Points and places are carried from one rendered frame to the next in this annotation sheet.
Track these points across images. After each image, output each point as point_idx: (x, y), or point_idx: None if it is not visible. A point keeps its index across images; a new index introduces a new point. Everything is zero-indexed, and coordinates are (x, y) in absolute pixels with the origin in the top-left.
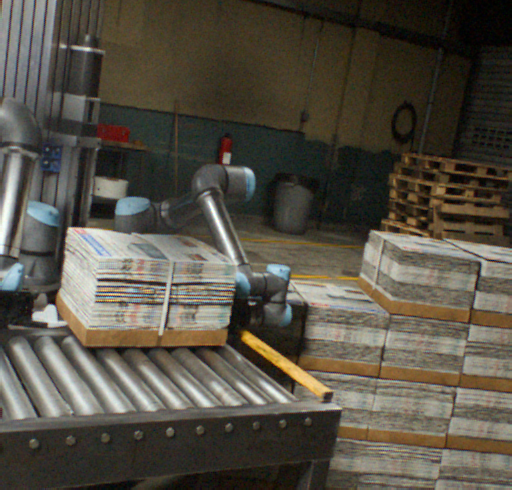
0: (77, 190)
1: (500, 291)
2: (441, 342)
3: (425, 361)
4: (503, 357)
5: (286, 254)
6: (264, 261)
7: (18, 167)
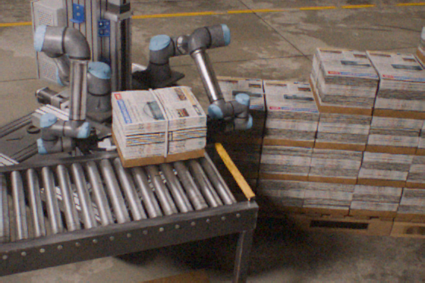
0: (122, 43)
1: (391, 96)
2: (354, 127)
3: (343, 138)
4: (394, 134)
5: None
6: None
7: (78, 70)
